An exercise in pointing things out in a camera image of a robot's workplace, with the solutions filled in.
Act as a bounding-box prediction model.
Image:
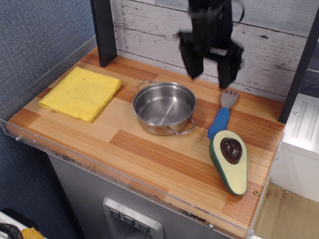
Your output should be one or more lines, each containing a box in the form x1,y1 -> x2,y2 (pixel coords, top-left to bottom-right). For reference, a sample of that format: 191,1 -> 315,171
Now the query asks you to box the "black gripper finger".
217,48 -> 243,89
180,44 -> 203,79

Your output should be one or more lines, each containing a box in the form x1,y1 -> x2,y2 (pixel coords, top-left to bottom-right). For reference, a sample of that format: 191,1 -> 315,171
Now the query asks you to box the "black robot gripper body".
176,4 -> 245,62

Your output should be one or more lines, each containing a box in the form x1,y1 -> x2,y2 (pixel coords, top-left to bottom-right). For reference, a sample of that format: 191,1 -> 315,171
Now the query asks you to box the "stainless steel pot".
132,80 -> 197,136

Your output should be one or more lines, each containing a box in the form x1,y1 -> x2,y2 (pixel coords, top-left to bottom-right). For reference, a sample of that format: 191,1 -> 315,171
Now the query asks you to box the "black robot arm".
177,0 -> 244,89

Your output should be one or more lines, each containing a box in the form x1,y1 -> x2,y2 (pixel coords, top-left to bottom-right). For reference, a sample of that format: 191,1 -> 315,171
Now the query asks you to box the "toy avocado half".
209,130 -> 248,196

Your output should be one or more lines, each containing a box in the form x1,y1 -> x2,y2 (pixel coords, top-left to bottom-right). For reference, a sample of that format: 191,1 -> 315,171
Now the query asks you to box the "yellow folded cloth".
38,67 -> 122,122

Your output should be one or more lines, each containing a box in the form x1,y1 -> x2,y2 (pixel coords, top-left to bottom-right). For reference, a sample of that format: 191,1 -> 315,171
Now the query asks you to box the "white ribbed box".
270,94 -> 319,202

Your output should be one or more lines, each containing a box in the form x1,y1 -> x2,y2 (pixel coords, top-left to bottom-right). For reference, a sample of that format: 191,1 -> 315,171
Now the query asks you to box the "grey toy fridge dispenser panel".
103,197 -> 164,239

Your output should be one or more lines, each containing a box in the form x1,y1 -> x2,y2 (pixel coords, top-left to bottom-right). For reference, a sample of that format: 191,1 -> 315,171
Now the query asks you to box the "clear acrylic table guard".
0,39 -> 284,239

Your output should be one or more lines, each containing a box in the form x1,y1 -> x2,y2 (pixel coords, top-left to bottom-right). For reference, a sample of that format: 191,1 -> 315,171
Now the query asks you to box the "blue handled metal fork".
207,90 -> 239,140

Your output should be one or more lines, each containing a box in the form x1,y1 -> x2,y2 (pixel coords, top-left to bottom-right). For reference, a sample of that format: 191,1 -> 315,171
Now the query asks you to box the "black right vertical post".
278,10 -> 319,123

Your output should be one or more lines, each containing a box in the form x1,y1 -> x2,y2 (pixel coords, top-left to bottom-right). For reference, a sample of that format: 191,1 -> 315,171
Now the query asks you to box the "black vertical post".
90,0 -> 117,67
278,10 -> 319,123

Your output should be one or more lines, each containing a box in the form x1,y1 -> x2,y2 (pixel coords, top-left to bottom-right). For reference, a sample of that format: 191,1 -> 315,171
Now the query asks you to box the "black left vertical post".
90,0 -> 117,67

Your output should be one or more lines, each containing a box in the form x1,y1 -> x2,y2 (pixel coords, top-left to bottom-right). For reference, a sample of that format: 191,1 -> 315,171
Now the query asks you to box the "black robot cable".
0,223 -> 22,239

